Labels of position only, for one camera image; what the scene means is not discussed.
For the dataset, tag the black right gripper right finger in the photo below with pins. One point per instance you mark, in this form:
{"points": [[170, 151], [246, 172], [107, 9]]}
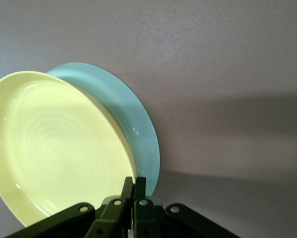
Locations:
{"points": [[145, 220]]}

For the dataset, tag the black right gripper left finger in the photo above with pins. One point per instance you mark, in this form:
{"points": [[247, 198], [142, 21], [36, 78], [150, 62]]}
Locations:
{"points": [[108, 220]]}

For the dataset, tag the yellow plate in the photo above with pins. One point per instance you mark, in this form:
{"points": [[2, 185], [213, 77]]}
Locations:
{"points": [[54, 143]]}

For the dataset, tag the pale green plate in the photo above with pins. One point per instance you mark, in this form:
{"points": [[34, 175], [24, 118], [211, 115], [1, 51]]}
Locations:
{"points": [[138, 124]]}

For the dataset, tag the table cover mat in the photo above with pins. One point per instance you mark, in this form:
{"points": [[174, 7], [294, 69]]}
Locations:
{"points": [[212, 49]]}

